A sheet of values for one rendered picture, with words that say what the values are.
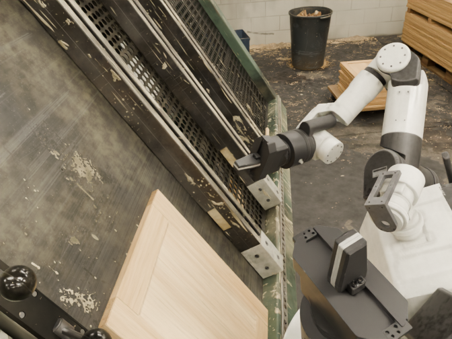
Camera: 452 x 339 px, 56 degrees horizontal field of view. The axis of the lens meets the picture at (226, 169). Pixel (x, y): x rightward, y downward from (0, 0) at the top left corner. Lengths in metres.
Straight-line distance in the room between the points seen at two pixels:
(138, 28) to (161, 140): 0.40
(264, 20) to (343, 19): 1.12
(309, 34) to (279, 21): 1.14
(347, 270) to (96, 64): 0.80
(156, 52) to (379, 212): 0.86
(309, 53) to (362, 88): 4.21
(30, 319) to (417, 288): 0.58
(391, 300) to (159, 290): 0.57
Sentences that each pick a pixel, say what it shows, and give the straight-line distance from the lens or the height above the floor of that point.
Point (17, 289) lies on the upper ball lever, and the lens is 0.50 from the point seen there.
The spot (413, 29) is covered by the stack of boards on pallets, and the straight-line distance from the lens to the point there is 5.93.
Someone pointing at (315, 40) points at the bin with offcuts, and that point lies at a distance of 5.27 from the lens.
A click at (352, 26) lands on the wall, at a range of 6.63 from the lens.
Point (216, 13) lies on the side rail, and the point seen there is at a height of 1.37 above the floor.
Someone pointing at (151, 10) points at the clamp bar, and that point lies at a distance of 1.57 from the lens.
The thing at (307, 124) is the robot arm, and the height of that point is 1.40.
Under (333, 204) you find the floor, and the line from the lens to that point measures 3.10.
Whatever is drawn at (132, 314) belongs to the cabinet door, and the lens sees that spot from 0.81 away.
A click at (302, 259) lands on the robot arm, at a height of 1.58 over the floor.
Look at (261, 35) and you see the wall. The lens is 6.30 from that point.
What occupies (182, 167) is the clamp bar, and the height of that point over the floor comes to 1.28.
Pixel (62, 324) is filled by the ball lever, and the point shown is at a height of 1.40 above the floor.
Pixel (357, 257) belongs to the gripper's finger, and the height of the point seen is 1.63.
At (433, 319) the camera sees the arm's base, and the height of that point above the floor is 1.34.
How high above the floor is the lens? 1.88
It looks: 33 degrees down
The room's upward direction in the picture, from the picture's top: 3 degrees counter-clockwise
